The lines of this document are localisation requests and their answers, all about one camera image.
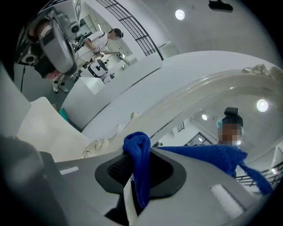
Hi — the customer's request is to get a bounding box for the white low counter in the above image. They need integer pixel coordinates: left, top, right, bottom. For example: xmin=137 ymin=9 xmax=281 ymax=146
xmin=61 ymin=59 xmax=164 ymax=133

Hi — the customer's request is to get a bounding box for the blue cloth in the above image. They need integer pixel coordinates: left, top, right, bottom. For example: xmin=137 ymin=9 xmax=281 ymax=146
xmin=122 ymin=132 xmax=274 ymax=209

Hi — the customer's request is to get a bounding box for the person's left forearm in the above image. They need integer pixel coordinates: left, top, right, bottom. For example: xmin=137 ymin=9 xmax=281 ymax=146
xmin=33 ymin=19 xmax=55 ymax=39

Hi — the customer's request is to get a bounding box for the white wheeled robot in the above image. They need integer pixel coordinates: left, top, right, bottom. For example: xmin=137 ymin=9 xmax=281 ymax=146
xmin=88 ymin=59 xmax=115 ymax=86

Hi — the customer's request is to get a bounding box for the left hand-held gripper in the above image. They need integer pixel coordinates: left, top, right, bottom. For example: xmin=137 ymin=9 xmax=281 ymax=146
xmin=14 ymin=0 xmax=83 ymax=78

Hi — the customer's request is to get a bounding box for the black stair railing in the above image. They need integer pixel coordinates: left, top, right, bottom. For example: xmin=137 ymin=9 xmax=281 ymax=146
xmin=97 ymin=0 xmax=164 ymax=61

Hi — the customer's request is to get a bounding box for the white dressing table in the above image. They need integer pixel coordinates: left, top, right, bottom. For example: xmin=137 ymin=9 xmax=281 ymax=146
xmin=17 ymin=97 xmax=115 ymax=163

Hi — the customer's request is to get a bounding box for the white framed round mirror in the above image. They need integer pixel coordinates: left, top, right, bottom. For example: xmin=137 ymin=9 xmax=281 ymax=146
xmin=81 ymin=63 xmax=283 ymax=199

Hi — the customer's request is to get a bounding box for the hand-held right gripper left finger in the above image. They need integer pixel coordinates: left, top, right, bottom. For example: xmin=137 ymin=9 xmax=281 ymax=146
xmin=39 ymin=151 xmax=133 ymax=226

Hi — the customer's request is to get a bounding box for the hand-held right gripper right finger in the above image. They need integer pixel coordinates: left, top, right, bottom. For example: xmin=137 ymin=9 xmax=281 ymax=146
xmin=132 ymin=147 xmax=274 ymax=226

